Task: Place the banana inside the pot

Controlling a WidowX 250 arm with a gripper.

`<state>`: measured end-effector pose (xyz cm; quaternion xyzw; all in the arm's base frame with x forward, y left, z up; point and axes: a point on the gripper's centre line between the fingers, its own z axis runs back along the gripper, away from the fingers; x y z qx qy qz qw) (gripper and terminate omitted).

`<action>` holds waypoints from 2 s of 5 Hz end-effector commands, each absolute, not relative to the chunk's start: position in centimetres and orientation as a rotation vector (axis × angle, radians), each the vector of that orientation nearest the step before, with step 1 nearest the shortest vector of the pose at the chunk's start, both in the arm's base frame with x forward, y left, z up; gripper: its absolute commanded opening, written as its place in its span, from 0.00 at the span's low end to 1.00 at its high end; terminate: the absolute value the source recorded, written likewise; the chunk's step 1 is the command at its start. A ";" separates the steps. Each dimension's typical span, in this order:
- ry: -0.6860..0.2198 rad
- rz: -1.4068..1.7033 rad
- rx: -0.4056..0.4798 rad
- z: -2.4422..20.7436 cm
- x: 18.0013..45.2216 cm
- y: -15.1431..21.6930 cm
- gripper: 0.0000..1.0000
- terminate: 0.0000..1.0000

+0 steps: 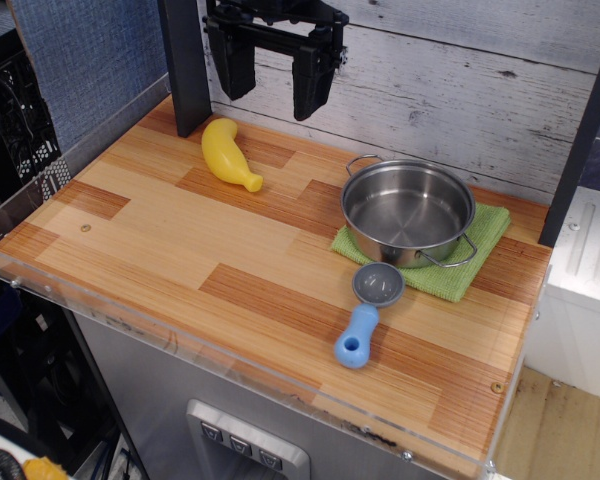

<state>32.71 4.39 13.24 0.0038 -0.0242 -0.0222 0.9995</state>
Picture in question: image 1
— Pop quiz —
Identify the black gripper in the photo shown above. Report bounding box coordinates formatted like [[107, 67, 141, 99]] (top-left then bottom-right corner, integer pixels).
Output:
[[204, 1, 349, 121]]

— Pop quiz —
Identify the yellow plastic banana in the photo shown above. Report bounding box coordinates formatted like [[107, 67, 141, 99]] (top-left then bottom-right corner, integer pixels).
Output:
[[201, 118, 263, 193]]

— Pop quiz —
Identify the silver metal pot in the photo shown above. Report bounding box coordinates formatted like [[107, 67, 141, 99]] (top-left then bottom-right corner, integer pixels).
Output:
[[340, 154, 477, 269]]

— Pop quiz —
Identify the blue grey toy scoop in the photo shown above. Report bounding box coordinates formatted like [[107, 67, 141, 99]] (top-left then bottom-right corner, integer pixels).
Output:
[[334, 262, 405, 369]]

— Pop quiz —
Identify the black crate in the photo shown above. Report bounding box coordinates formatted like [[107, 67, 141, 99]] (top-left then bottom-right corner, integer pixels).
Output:
[[0, 52, 60, 183]]

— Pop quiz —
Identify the green cloth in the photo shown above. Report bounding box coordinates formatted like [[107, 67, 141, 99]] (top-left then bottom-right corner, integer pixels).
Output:
[[329, 201, 512, 304]]

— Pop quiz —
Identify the clear acrylic guard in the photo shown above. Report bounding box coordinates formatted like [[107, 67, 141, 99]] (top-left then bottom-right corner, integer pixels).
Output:
[[0, 99, 550, 479]]

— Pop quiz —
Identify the silver dispenser panel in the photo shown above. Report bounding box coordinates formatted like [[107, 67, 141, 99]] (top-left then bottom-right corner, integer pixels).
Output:
[[186, 399, 311, 479]]

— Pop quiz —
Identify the white aluminium box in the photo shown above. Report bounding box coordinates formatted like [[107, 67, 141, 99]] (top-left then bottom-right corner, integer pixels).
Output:
[[524, 187, 600, 397]]

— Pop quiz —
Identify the yellow black object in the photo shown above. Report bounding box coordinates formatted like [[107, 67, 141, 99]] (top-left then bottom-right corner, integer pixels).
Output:
[[0, 449, 70, 480]]

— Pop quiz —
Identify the black right post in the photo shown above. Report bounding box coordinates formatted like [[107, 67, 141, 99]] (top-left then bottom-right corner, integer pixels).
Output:
[[538, 68, 600, 247]]

